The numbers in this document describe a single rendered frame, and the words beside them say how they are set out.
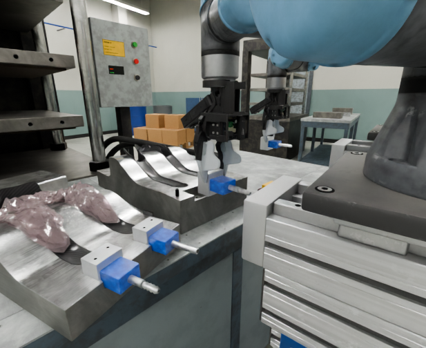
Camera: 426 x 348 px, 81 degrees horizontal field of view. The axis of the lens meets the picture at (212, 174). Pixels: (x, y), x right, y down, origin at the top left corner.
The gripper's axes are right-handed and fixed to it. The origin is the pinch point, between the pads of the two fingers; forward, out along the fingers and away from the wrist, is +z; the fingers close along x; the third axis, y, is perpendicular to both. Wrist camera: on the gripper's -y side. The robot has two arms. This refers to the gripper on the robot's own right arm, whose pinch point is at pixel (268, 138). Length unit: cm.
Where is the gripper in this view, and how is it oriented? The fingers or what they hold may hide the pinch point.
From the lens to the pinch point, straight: 110.6
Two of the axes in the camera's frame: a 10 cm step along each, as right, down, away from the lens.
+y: 7.7, 1.9, -6.1
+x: 6.4, -2.3, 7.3
